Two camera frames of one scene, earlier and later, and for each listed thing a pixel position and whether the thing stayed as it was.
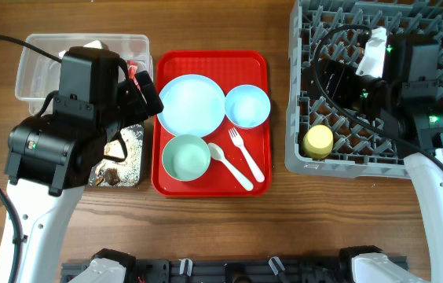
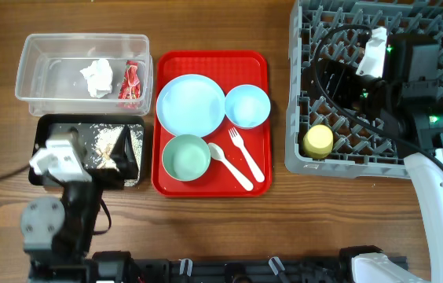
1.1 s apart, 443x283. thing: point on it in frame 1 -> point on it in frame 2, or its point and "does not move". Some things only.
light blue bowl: x=247 y=106 does not move
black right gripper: x=344 y=76 does not move
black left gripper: x=138 y=110 -> x=123 y=155
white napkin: x=94 y=44 -> x=100 y=75
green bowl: x=185 y=157 does not move
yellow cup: x=317 y=141 does not move
